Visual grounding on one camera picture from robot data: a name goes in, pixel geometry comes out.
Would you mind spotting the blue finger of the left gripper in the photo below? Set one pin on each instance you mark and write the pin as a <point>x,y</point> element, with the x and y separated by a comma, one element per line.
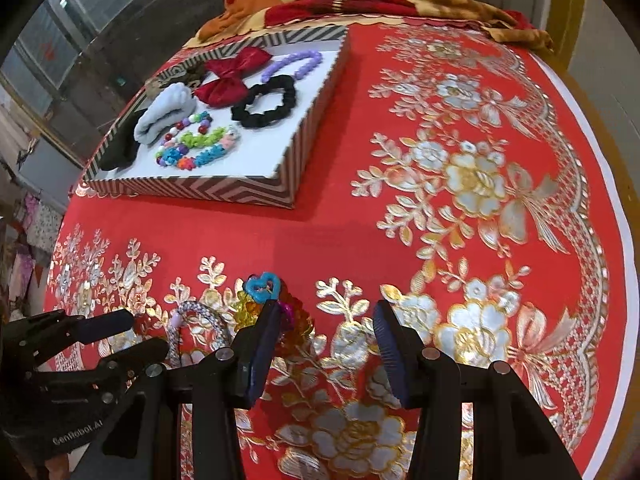
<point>89,330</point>
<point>129,363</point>

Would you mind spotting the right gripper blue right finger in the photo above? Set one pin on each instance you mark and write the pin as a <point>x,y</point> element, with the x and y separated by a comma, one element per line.
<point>400,348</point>

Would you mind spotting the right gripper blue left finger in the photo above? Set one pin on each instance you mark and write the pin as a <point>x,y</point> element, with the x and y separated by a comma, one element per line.
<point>253,348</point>

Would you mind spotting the black knit headband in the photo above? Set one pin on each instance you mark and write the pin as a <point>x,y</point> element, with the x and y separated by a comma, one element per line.
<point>122,150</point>

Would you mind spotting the white fluffy headband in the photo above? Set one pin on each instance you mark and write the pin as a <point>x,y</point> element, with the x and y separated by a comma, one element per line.
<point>172,105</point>

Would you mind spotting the dark red satin bow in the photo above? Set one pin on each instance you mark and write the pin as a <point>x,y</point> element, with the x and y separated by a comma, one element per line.
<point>228,88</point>

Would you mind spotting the black scrunchie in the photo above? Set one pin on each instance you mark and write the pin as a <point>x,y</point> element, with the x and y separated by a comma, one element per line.
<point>266,104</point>

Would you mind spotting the brown scrunchie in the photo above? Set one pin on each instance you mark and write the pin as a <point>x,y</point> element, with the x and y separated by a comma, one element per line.
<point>192,76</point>

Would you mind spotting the leopard print mesh bow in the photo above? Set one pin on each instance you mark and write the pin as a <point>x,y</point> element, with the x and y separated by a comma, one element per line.
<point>154,85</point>

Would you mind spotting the red floral gold tablecloth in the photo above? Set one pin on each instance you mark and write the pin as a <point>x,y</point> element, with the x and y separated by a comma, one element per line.
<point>455,178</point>

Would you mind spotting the striped white shallow tray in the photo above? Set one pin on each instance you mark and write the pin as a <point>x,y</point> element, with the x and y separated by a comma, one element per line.
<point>264,166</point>

